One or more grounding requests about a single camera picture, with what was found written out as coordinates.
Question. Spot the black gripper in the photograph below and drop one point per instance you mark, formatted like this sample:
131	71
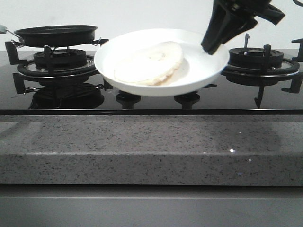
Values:
232	17

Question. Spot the white round plate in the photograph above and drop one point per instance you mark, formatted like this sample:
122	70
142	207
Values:
197	70

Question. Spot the fried egg orange yolk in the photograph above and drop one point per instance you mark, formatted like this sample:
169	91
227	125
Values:
150	66

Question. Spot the black frying pan mint handle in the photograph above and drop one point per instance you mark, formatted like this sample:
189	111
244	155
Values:
57	36

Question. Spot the black gas burner plain side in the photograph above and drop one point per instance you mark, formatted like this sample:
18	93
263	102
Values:
255	66

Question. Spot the black glass cooktop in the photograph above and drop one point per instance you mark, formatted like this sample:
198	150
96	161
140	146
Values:
226	95

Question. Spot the black plain side support grate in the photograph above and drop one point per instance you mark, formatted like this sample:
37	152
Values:
297	52

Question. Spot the black gas burner pan side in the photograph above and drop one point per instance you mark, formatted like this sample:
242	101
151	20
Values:
66	64

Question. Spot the black pan support grate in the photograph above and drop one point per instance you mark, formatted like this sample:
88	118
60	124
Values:
14	59

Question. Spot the grey cabinet front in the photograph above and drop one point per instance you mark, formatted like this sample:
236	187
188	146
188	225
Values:
150	206

